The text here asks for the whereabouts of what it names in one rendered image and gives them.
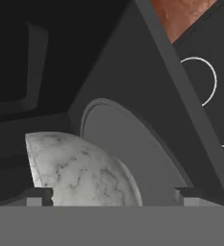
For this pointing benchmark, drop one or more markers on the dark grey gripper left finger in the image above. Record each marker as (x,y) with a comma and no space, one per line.
(46,193)

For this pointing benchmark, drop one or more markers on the white marble bowl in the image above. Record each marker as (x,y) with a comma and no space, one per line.
(84,173)

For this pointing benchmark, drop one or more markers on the dark grey microwave oven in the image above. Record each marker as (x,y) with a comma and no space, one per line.
(132,70)

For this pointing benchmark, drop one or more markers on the black hob with white rings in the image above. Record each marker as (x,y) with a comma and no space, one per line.
(196,81)

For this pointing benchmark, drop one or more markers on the dark microwave door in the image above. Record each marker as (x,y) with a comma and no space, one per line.
(68,48)

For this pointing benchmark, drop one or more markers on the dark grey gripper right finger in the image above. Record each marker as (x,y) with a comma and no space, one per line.
(179,192)

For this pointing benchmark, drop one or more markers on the grey round microwave turntable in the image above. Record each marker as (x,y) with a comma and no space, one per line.
(139,144)

